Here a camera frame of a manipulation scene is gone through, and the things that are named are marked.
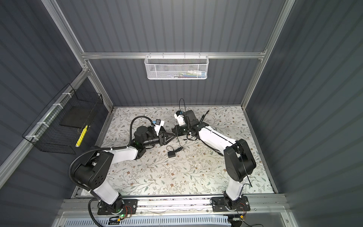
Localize black wire basket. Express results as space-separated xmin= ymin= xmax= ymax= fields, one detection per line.
xmin=22 ymin=86 xmax=104 ymax=154

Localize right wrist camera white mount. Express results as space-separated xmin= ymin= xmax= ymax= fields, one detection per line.
xmin=174 ymin=110 xmax=185 ymax=126

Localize white ventilated cable duct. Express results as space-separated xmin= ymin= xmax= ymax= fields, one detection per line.
xmin=63 ymin=215 xmax=232 ymax=227

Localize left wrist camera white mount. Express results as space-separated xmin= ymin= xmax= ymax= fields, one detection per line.
xmin=153 ymin=119 xmax=164 ymax=136

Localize black foam pad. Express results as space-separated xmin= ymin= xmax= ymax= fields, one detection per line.
xmin=60 ymin=107 xmax=96 ymax=129

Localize markers in white basket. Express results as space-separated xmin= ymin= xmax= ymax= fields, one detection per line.
xmin=168 ymin=70 xmax=207 ymax=79

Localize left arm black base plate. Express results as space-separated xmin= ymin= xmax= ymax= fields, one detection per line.
xmin=97 ymin=199 xmax=138 ymax=215

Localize black power adapter with cable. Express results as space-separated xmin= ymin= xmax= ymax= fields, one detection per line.
xmin=166 ymin=137 xmax=184 ymax=158

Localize yellow marker pen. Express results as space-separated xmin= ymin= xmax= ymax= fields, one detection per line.
xmin=75 ymin=125 xmax=88 ymax=148

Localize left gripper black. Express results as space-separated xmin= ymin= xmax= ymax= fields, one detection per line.
xmin=142 ymin=131 xmax=175 ymax=148

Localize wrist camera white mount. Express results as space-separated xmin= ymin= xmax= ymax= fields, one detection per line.
xmin=174 ymin=110 xmax=185 ymax=126
xmin=153 ymin=119 xmax=164 ymax=136

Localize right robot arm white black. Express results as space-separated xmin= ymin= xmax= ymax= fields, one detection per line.
xmin=172 ymin=110 xmax=257 ymax=207

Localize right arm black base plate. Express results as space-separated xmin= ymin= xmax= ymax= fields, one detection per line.
xmin=210 ymin=196 xmax=251 ymax=212

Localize white wire mesh basket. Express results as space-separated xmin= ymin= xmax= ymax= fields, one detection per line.
xmin=144 ymin=56 xmax=209 ymax=80

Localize black USB splitter cable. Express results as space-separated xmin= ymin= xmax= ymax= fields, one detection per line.
xmin=181 ymin=110 xmax=225 ymax=157

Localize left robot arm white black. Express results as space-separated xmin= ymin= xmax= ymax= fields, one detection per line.
xmin=68 ymin=116 xmax=176 ymax=205

